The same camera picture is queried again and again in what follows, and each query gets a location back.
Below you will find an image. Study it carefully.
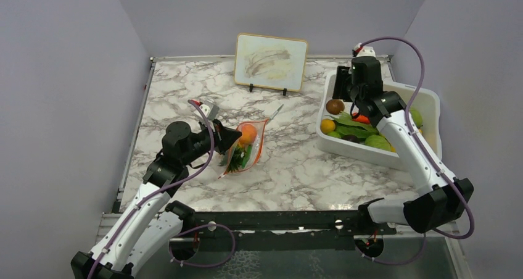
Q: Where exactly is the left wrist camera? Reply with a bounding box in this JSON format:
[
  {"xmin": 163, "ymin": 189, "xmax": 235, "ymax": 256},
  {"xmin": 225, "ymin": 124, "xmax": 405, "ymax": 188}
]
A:
[{"xmin": 197, "ymin": 100, "xmax": 220, "ymax": 122}]

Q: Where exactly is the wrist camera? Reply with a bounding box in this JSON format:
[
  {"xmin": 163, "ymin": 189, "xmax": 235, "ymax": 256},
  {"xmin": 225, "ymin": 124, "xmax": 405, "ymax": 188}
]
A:
[
  {"xmin": 197, "ymin": 100, "xmax": 220, "ymax": 122},
  {"xmin": 352, "ymin": 43, "xmax": 376, "ymax": 57}
]

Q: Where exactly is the clear zip bag orange zipper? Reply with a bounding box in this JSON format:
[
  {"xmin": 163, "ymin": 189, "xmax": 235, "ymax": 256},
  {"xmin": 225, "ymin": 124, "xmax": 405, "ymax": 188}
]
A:
[{"xmin": 218, "ymin": 118, "xmax": 270, "ymax": 178}]

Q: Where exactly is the brown kiwi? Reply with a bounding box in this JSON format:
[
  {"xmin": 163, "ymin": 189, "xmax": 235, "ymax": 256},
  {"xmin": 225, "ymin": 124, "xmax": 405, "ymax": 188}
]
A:
[{"xmin": 325, "ymin": 99, "xmax": 345, "ymax": 115}]

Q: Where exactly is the green leafy vegetable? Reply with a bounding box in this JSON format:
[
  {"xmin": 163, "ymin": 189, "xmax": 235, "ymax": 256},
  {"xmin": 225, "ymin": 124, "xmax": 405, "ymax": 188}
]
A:
[{"xmin": 327, "ymin": 112, "xmax": 379, "ymax": 140}]

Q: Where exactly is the dark purple fruit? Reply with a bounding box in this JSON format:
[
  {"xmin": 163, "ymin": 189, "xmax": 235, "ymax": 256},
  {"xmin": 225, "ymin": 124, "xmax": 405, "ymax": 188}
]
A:
[{"xmin": 342, "ymin": 135, "xmax": 361, "ymax": 144}]

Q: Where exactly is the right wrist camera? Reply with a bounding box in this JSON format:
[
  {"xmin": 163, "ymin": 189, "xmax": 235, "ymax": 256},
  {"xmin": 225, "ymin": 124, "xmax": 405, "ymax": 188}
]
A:
[{"xmin": 352, "ymin": 43, "xmax": 376, "ymax": 57}]

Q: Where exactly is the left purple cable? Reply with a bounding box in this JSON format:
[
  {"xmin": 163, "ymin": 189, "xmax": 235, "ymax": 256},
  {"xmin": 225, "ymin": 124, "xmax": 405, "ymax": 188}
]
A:
[{"xmin": 86, "ymin": 99, "xmax": 216, "ymax": 279}]

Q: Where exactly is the toy pineapple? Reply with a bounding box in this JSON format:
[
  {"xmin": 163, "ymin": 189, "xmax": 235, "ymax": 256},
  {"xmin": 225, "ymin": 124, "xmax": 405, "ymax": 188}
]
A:
[{"xmin": 226, "ymin": 144, "xmax": 245, "ymax": 172}]

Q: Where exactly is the peach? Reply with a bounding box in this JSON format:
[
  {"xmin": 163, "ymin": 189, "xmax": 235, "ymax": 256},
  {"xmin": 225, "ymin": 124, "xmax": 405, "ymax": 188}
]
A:
[{"xmin": 239, "ymin": 123, "xmax": 258, "ymax": 146}]

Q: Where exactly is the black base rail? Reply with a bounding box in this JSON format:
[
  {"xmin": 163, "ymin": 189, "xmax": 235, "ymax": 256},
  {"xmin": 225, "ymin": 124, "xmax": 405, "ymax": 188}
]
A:
[{"xmin": 110, "ymin": 209, "xmax": 410, "ymax": 254}]

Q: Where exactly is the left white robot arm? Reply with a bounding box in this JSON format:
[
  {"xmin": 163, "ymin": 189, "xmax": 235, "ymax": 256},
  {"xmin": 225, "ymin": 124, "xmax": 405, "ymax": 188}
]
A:
[{"xmin": 71, "ymin": 119, "xmax": 242, "ymax": 278}]

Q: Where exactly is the green chili pepper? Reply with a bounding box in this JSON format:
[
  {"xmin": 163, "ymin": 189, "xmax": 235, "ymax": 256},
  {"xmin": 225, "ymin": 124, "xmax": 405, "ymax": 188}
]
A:
[{"xmin": 241, "ymin": 145, "xmax": 252, "ymax": 169}]

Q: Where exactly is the green bumpy lime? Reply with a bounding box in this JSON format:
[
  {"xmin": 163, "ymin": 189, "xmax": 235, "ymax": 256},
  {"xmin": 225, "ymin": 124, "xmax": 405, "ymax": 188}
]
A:
[{"xmin": 327, "ymin": 131, "xmax": 342, "ymax": 139}]

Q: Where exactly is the white plastic bin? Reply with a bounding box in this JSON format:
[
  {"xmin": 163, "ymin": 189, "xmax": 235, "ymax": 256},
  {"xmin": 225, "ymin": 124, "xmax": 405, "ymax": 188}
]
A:
[{"xmin": 316, "ymin": 70, "xmax": 442, "ymax": 171}]

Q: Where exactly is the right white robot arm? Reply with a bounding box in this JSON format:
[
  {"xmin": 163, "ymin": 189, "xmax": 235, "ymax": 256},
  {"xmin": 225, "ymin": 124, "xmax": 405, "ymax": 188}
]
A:
[{"xmin": 332, "ymin": 56, "xmax": 474, "ymax": 234}]

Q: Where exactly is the green cabbage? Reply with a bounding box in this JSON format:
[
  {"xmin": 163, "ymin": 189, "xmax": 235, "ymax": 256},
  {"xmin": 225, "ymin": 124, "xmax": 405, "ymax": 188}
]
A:
[{"xmin": 410, "ymin": 107, "xmax": 423, "ymax": 129}]

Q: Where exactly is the grey pen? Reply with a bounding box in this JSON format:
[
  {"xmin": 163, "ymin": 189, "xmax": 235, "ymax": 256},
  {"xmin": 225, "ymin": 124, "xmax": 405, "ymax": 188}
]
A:
[{"xmin": 268, "ymin": 104, "xmax": 284, "ymax": 122}]

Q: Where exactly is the small orange fruit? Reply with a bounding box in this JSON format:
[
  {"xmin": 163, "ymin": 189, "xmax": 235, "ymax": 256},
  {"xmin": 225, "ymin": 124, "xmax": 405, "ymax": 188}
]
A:
[{"xmin": 319, "ymin": 119, "xmax": 336, "ymax": 135}]

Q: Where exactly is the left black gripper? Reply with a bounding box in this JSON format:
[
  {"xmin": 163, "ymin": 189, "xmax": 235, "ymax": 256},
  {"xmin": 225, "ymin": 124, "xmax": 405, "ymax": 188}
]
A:
[{"xmin": 181, "ymin": 119, "xmax": 242, "ymax": 166}]

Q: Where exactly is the red carrot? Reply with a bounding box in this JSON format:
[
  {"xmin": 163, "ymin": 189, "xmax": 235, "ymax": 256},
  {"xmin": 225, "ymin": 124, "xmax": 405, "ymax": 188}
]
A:
[{"xmin": 352, "ymin": 113, "xmax": 371, "ymax": 125}]

